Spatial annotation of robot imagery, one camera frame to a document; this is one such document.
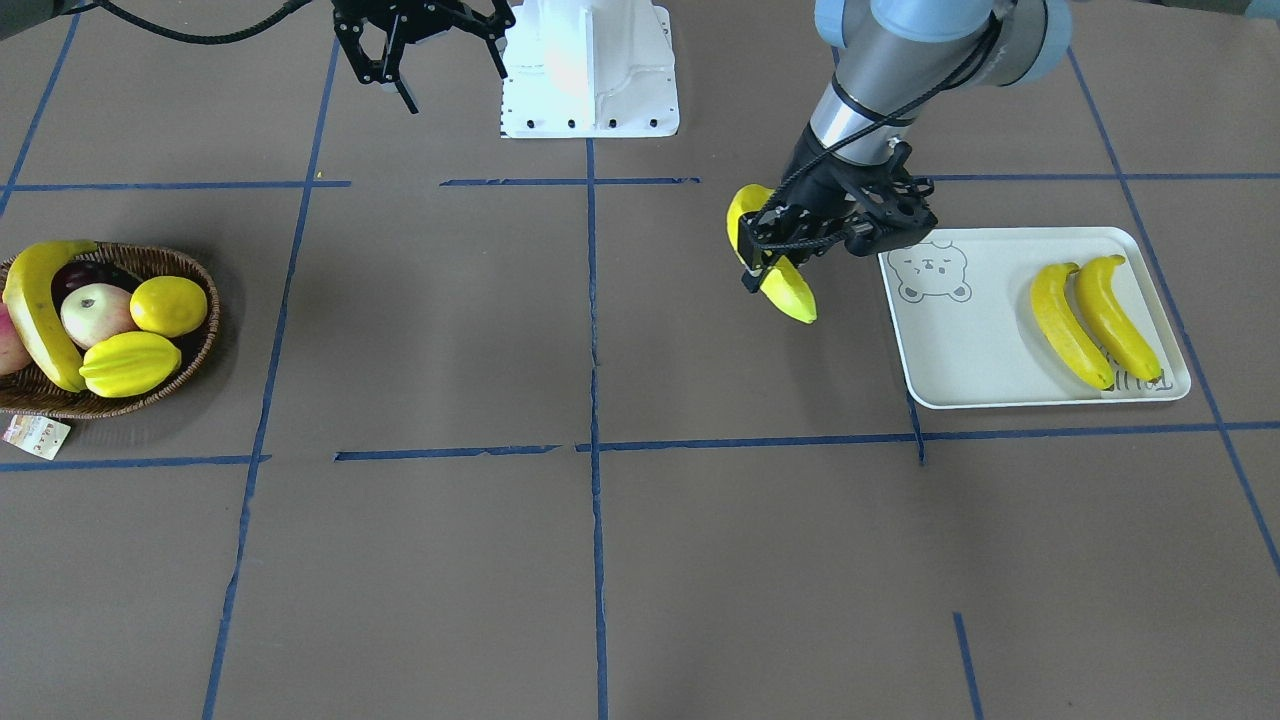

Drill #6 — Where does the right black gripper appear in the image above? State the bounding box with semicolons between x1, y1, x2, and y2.
332;1;516;114

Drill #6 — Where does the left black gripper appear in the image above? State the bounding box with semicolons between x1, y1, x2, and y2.
739;126;870;293

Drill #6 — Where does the yellow banana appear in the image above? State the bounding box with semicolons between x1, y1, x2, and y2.
1075;255;1164;383
3;240;99;395
1029;263;1115;391
726;184;818;324

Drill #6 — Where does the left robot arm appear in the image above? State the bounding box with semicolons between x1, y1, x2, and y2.
730;1;1073;292

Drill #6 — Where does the brown wicker basket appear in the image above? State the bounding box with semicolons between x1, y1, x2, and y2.
1;242;221;421

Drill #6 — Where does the white basket tag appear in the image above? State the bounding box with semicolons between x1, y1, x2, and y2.
3;414;70;461

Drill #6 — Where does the white bear tray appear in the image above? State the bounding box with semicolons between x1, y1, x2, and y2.
879;227;1192;410

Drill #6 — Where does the yellow lemon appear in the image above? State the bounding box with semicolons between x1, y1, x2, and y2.
129;275;210;338

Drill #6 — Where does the dark purple fruit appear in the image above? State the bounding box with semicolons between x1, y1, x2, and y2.
51;260;142;306

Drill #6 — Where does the yellow starfruit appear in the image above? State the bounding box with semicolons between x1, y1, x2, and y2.
79;331;182;398

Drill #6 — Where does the red pink apple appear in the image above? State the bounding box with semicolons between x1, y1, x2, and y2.
0;304;33;377

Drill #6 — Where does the white camera pole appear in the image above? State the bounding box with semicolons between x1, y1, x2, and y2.
500;1;681;138

